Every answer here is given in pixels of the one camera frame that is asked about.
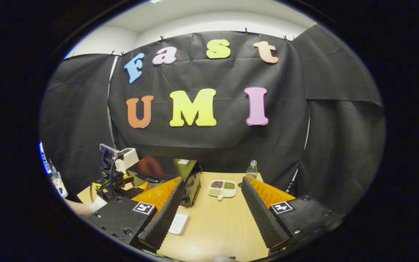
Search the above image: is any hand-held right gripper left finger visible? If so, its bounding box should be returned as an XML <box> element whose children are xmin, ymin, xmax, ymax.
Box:
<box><xmin>86</xmin><ymin>177</ymin><xmax>185</xmax><ymax>253</ymax></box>

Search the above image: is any clear plastic water bottle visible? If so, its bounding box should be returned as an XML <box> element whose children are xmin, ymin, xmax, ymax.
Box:
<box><xmin>246</xmin><ymin>160</ymin><xmax>258</xmax><ymax>179</ymax></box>

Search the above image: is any white divided dish with grains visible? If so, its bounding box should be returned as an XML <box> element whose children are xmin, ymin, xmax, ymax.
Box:
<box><xmin>208</xmin><ymin>179</ymin><xmax>238</xmax><ymax>201</ymax></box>

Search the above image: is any white toaster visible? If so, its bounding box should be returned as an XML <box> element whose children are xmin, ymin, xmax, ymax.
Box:
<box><xmin>115</xmin><ymin>148</ymin><xmax>140</xmax><ymax>174</ymax></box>

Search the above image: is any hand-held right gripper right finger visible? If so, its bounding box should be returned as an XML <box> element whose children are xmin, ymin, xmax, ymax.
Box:
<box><xmin>241</xmin><ymin>176</ymin><xmax>342</xmax><ymax>252</ymax></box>

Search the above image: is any white rectangular tray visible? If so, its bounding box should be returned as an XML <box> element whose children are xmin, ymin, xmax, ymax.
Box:
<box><xmin>168</xmin><ymin>210</ymin><xmax>190</xmax><ymax>236</ymax></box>

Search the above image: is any black electric oven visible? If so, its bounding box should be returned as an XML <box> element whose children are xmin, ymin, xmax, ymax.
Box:
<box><xmin>126</xmin><ymin>156</ymin><xmax>203</xmax><ymax>207</ymax></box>

